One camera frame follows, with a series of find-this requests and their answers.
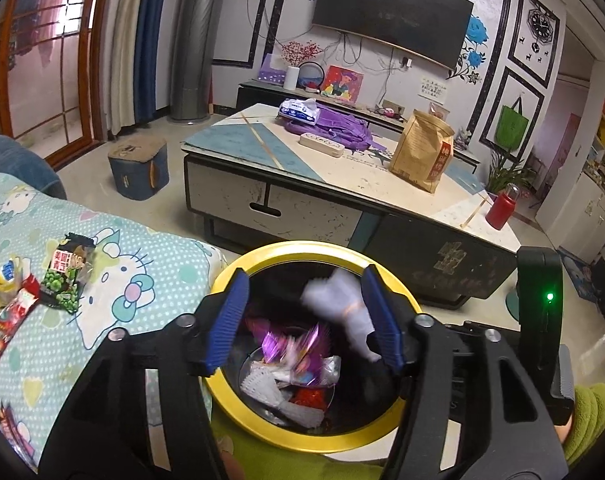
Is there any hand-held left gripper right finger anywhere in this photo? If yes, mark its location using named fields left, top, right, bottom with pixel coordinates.
left=360, top=264, right=569, bottom=480

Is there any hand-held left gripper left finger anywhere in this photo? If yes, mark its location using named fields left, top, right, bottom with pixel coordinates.
left=37, top=268, right=251, bottom=480

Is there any lilac foam fruit net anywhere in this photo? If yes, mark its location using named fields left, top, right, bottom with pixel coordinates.
left=300, top=270, right=383, bottom=363

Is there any purple candy wrapper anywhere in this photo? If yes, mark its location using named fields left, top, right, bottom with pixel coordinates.
left=295, top=322, right=333, bottom=366
left=252, top=327, right=296, bottom=361

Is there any white foam fruit net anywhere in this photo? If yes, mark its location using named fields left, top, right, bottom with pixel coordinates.
left=240, top=360, right=328, bottom=428

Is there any yellow rimmed black trash bin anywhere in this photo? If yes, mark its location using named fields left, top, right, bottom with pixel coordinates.
left=202, top=241, right=423, bottom=456

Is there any red plastic wrapper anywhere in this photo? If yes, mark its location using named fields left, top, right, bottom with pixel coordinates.
left=287, top=385, right=333, bottom=413

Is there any green pea snack packet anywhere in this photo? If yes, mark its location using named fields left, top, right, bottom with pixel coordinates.
left=40, top=232, right=96, bottom=316

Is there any person's left hand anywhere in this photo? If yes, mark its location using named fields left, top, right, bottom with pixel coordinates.
left=215, top=435, right=250, bottom=480

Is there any colourful box on floor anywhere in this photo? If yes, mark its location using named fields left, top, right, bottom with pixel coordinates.
left=557, top=247, right=601, bottom=306

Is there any red cup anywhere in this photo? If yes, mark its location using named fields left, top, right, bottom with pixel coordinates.
left=485, top=192, right=518, bottom=230

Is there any white side cabinet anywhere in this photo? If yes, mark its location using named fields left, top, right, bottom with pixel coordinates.
left=535, top=160, right=605, bottom=263

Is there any green potted plant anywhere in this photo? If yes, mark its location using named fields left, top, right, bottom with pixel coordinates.
left=485, top=152, right=533, bottom=201

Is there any green tote bag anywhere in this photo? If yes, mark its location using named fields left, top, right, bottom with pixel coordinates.
left=493, top=97, right=529, bottom=151

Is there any brown paper bag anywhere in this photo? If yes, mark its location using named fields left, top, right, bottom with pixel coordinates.
left=389, top=109, right=454, bottom=195

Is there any coffee table with drawers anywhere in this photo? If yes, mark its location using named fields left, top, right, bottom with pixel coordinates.
left=181, top=102, right=521, bottom=311

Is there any blue stool with brown top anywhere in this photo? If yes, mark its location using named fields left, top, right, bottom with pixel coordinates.
left=107, top=136, right=170, bottom=200

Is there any beige power strip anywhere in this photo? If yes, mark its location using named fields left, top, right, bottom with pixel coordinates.
left=300, top=132, right=346, bottom=157

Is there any purple backpack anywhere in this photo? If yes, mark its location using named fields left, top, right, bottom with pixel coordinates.
left=282, top=105, right=388, bottom=151

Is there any red snack packet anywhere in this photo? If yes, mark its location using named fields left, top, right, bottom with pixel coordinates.
left=0, top=274, right=42, bottom=366

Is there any tissue pack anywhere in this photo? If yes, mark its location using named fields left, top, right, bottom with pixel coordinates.
left=278, top=98, right=323, bottom=126

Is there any dark television stand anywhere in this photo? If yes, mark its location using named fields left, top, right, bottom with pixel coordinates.
left=236, top=81, right=483, bottom=166

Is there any colourful painting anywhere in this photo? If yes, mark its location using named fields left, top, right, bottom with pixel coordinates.
left=323, top=65, right=364, bottom=103

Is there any purple box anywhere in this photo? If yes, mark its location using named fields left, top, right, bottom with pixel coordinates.
left=256, top=54, right=286, bottom=83

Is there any round framed ornament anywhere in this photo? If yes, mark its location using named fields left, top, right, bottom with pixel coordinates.
left=298, top=60, right=327, bottom=92

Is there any red artificial flower sprig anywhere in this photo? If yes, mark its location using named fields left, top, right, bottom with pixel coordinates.
left=281, top=41, right=323, bottom=67

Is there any grey tower air conditioner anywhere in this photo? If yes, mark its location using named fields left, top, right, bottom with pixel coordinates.
left=168, top=0, right=223, bottom=123

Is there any beige door curtain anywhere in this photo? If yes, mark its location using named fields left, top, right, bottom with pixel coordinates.
left=105, top=0, right=150, bottom=136

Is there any blue door curtain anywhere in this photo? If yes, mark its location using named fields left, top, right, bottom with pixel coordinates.
left=132, top=0, right=173, bottom=123

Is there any wooden framed glass door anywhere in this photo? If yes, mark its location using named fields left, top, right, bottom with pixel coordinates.
left=0, top=0, right=116, bottom=171

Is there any white paper wall notice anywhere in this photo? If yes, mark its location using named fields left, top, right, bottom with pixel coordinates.
left=417, top=76, right=446, bottom=101

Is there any black wall clock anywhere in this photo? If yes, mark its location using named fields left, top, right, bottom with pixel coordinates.
left=525, top=7, right=553, bottom=46

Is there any black wall television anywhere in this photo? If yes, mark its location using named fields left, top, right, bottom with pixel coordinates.
left=311, top=0, right=475, bottom=71

